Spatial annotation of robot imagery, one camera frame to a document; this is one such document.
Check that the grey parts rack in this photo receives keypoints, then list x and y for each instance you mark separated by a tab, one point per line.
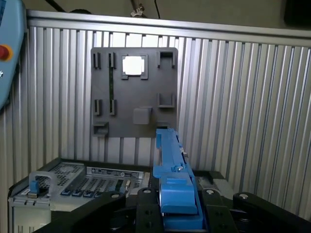
136	92

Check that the silver metal clamp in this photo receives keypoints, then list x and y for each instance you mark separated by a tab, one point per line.
137	9

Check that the hard disk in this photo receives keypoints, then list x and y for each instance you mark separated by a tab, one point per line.
170	155

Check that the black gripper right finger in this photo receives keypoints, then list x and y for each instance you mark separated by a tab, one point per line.
216	216

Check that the pale blue teach pendant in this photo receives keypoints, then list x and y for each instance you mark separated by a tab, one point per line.
9	26

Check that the black box in background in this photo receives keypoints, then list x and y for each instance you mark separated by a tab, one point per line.
297	11

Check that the silver CPU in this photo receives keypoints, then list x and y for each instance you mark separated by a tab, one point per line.
132	65

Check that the dark RAM stick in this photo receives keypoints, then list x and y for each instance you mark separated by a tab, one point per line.
111	80

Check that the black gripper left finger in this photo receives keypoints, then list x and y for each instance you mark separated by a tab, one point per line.
148	213

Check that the blue case latch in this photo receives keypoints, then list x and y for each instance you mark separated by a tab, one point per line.
34	188

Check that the red stop button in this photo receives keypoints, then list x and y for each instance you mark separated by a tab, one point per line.
4	52

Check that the black open PC case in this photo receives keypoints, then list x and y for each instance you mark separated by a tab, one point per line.
73	162

